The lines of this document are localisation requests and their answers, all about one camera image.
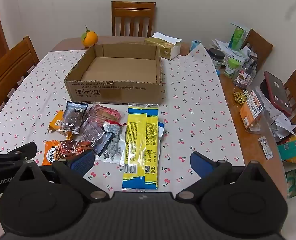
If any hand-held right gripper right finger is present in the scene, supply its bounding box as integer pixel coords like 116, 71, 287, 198
176, 151, 272, 202

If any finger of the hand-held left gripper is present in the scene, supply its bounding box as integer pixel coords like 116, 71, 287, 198
0, 142, 37, 166

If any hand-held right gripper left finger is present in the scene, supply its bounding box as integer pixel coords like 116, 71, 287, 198
13, 149, 108, 202

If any dark purple snack packet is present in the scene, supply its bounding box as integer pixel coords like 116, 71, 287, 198
80, 116, 113, 155

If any orange and brown snack packet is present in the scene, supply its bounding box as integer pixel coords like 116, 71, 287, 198
42, 140, 92, 166

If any silver snack packet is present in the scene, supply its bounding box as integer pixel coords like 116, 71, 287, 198
95, 120, 128, 165

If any plain orange snack packet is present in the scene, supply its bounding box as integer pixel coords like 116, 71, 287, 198
47, 110, 75, 139

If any dark brown snack packet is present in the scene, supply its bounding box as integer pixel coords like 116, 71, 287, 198
61, 101, 88, 134

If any blue and white biscuit packet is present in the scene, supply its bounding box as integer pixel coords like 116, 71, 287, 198
158, 122, 166, 147

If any red snack packet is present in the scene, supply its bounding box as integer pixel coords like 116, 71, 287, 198
87, 104, 122, 128

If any long yellow snack packet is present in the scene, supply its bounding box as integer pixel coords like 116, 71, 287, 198
122, 103, 161, 192

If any cardboard box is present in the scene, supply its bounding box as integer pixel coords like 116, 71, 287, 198
64, 43, 164, 105

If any cherry print tablecloth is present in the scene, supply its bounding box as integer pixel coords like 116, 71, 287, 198
0, 42, 246, 200

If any small white card packet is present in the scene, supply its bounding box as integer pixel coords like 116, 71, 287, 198
258, 137, 274, 159

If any clear bag with orange label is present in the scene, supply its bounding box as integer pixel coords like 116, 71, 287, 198
240, 90, 264, 133

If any gold ornament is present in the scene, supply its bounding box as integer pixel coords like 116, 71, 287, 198
233, 92, 249, 103

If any green paper bag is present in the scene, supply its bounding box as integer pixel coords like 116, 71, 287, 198
285, 169, 296, 198

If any teal and orange box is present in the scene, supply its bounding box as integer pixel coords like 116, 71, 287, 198
278, 132, 296, 164

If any clear plastic jar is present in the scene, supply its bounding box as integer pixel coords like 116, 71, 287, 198
233, 61, 257, 89

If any green lid jar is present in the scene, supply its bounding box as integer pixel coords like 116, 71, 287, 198
224, 58, 239, 78

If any red smartphone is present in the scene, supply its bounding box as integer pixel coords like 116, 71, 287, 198
264, 71, 293, 117

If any dark lid glass jar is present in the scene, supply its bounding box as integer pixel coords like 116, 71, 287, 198
208, 48, 225, 70

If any pile of white papers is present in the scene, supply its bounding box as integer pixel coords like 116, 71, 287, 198
211, 39, 257, 64

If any gold tissue box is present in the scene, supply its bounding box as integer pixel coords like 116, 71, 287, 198
145, 32, 182, 60

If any tangerine with green leaf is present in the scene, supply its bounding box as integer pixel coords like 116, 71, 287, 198
81, 25, 99, 47

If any green and white carton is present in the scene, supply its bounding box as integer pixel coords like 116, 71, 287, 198
228, 23, 249, 50

